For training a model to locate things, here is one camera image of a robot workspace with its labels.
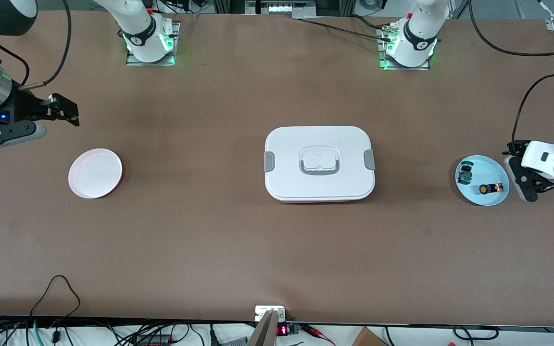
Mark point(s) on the white lunch box grey clips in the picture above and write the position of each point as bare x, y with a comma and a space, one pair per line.
320, 185

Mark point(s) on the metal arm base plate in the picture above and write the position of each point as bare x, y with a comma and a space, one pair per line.
385, 67
130, 61

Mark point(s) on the orange black push-button switch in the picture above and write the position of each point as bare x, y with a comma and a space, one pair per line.
491, 189

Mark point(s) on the brown cardboard box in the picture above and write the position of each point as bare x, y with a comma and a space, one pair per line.
366, 339

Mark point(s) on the green black push-button switch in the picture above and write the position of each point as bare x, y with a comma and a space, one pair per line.
465, 174

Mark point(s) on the light blue round plate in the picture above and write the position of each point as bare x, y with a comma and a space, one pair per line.
486, 168

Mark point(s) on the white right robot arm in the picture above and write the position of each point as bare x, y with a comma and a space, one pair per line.
142, 33

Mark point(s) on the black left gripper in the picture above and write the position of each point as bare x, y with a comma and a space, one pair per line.
515, 148

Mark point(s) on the white round plate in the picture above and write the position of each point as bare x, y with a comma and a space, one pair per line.
95, 173

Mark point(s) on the red clip lead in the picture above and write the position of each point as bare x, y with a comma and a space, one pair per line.
313, 330

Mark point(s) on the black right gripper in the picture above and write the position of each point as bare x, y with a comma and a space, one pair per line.
23, 106

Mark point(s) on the white power block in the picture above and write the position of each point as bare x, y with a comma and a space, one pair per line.
262, 312

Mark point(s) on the red digit display module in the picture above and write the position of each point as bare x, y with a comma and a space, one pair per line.
283, 330

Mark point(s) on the wooden slat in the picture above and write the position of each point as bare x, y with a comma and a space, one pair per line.
265, 331

